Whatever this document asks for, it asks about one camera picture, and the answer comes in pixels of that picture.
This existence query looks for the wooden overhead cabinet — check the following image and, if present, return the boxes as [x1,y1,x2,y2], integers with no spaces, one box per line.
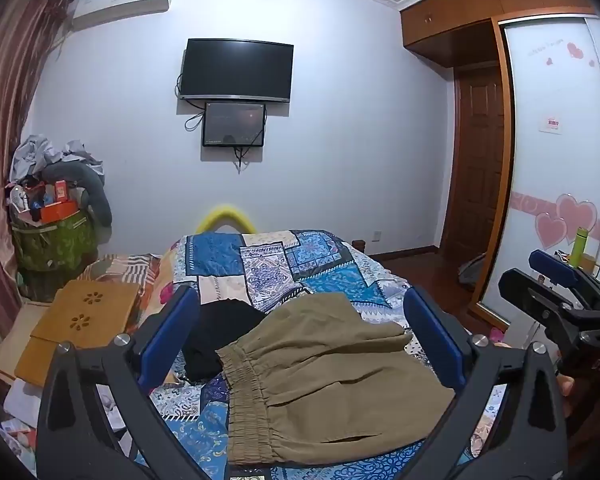
[400,0,600,68]

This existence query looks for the grey backpack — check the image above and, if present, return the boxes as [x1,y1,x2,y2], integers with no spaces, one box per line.
[457,252,488,288]

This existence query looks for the small black wall monitor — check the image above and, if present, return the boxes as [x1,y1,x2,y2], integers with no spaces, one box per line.
[202,102,267,148]

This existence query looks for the green bottle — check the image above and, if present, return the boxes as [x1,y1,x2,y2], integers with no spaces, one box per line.
[570,226,588,267]

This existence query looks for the yellow curved tube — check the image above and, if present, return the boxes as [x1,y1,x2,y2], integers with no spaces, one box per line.
[196,203,255,235]

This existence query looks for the white air conditioner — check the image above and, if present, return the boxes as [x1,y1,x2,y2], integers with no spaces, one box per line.
[70,0,177,32]

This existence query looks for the brown wooden door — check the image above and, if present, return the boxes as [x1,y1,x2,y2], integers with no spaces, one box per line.
[440,62,512,257]

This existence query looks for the orange patterned blanket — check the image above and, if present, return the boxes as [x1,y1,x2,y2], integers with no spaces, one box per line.
[77,252,167,331]

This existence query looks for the black cloth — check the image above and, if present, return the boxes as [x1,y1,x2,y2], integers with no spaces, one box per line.
[182,298,267,382]

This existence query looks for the black wall television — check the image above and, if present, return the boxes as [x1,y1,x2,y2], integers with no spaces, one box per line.
[177,38,295,104]

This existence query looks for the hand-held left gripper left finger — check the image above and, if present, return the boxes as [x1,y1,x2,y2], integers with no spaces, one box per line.
[36,285,200,480]

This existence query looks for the green patterned bag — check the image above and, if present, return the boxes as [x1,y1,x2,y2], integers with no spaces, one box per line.
[11,210,98,302]

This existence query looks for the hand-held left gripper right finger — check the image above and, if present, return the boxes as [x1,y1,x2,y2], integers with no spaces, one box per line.
[402,285,569,480]

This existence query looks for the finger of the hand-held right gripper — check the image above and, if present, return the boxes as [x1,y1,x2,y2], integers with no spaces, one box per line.
[527,248,600,307]
[497,268,582,339]

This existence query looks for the red striped curtain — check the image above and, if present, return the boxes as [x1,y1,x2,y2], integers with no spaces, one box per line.
[0,0,76,361]

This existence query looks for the orange box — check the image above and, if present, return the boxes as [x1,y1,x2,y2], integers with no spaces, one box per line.
[27,180,78,223]

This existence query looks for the wooden lap desk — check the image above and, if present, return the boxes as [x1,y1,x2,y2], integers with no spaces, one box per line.
[14,279,142,390]

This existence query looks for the olive khaki shorts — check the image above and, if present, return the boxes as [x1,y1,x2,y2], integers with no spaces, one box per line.
[215,292,457,467]

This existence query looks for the person's right hand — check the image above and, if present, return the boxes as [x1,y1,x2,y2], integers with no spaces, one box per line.
[557,377,579,419]

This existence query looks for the blue patchwork quilt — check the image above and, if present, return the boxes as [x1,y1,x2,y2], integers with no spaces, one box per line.
[135,229,511,480]

